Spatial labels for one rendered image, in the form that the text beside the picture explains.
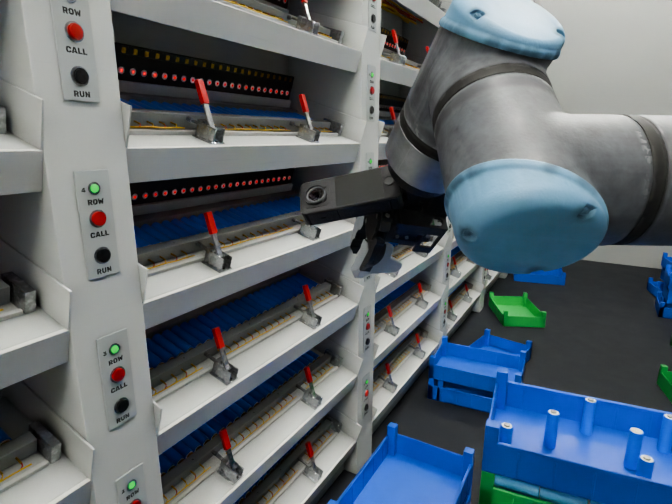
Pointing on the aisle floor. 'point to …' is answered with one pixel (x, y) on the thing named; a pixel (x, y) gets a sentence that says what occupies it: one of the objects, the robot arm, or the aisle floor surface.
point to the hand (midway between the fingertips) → (352, 259)
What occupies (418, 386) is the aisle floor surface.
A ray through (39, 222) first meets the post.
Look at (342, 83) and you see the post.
